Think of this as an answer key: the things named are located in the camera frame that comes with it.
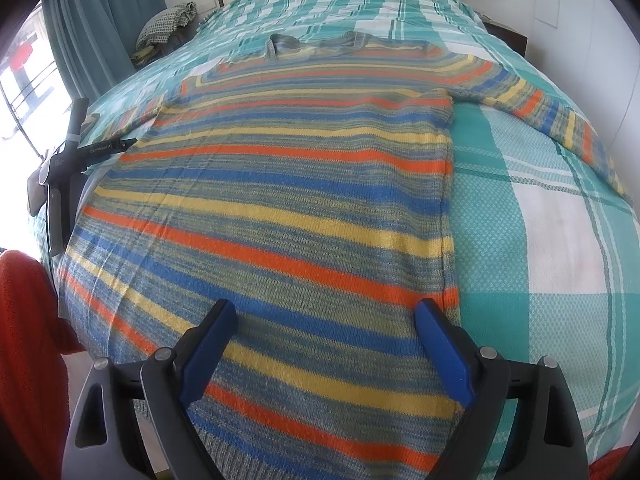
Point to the teal plaid blanket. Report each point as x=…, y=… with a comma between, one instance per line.
x=525, y=210

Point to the black window railing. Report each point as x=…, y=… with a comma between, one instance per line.
x=20, y=95

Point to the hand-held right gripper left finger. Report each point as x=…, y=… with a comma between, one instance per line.
x=207, y=355

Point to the dark wooden nightstand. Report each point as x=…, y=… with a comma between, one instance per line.
x=507, y=35

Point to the red fleece garment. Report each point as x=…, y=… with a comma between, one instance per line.
x=25, y=360

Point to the striped knit sweater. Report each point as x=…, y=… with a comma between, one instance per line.
x=300, y=210

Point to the checked cloth pile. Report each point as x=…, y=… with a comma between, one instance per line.
x=165, y=25

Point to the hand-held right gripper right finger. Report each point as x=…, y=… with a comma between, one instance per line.
x=445, y=350

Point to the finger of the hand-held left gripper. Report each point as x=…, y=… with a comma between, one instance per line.
x=126, y=143

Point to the teal curtain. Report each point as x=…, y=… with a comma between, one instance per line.
x=100, y=20

